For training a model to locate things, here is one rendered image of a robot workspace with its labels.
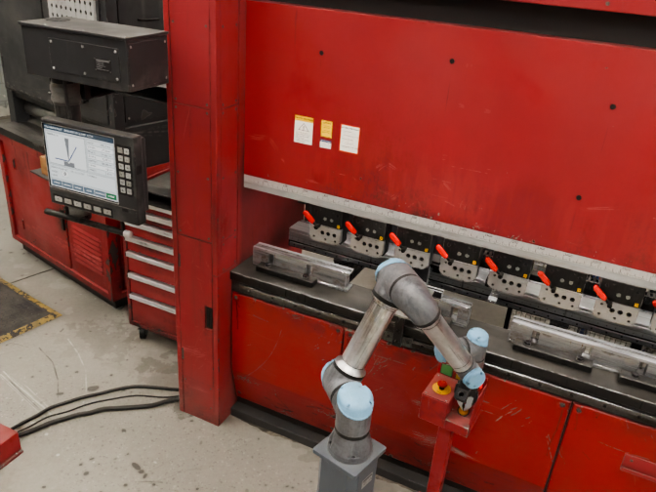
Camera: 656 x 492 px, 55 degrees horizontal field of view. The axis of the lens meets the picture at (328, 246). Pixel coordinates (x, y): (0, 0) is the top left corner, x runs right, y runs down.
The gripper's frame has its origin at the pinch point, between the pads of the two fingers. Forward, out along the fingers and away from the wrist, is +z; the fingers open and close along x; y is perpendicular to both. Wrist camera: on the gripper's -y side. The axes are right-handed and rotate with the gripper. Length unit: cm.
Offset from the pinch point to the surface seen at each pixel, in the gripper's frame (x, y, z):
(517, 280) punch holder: -4, 36, -40
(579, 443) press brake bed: -42, 23, 16
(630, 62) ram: -22, 45, -125
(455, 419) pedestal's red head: 1.3, -4.3, 2.3
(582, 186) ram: -18, 41, -82
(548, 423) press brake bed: -28.9, 22.9, 11.6
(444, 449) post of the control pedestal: 3.7, -2.9, 21.4
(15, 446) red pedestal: 187, -73, 62
